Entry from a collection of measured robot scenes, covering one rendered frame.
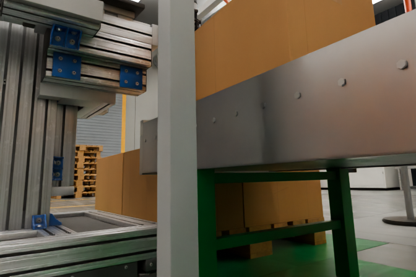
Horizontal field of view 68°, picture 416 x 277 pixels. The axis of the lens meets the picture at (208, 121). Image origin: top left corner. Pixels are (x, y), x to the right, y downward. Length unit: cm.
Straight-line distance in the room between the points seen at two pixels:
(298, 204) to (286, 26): 120
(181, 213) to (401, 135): 38
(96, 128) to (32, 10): 1027
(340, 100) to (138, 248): 75
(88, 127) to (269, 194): 985
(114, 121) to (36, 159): 1028
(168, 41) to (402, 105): 43
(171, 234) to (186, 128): 20
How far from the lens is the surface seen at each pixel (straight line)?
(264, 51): 88
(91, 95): 127
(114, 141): 1140
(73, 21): 110
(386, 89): 51
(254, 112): 67
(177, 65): 64
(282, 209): 175
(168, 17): 68
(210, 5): 529
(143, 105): 1219
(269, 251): 170
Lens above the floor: 38
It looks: 11 degrees up
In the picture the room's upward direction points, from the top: 1 degrees counter-clockwise
